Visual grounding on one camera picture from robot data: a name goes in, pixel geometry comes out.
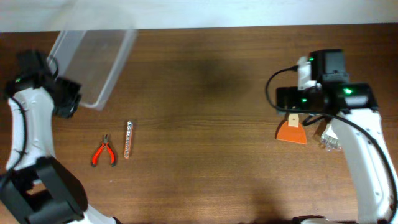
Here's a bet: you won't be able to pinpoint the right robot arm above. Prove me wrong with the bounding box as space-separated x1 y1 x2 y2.
270 49 397 223

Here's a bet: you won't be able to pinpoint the clear plastic container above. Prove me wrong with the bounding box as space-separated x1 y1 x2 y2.
48 29 137 111

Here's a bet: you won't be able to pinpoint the orange socket holder strip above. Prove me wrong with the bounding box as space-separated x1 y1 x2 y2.
124 121 134 159

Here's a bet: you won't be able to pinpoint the orange scraper wooden handle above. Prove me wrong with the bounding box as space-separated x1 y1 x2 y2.
275 114 307 145

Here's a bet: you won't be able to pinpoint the clear case of screwdriver bits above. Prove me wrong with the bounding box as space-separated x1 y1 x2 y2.
320 124 343 152

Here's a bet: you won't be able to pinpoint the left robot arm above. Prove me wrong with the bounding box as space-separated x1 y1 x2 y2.
1 50 119 224

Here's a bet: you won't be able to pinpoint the orange handled pliers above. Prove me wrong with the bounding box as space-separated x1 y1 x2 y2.
91 134 117 168

